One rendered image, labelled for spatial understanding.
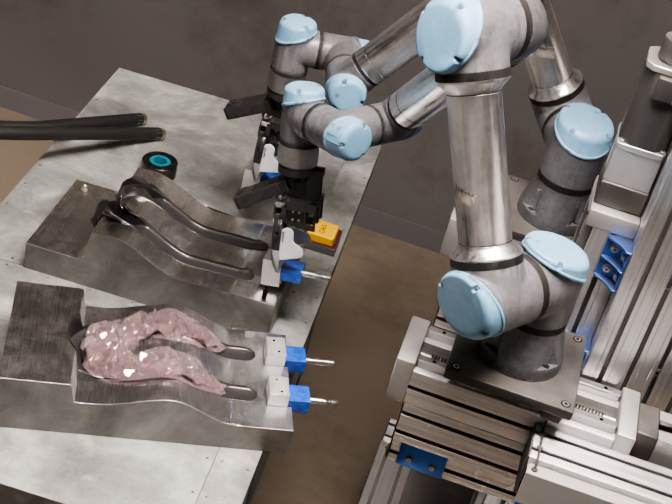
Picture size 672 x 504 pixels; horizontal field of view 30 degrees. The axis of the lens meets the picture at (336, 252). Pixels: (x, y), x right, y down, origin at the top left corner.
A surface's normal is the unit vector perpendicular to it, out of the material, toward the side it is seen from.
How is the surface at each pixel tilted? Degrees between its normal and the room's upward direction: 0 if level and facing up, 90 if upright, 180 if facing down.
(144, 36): 90
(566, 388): 0
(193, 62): 90
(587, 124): 8
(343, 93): 90
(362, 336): 0
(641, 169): 90
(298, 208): 82
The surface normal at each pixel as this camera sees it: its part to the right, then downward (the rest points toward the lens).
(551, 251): 0.31, -0.83
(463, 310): -0.75, 0.34
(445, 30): -0.77, 0.09
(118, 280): -0.21, 0.52
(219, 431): 0.08, 0.59
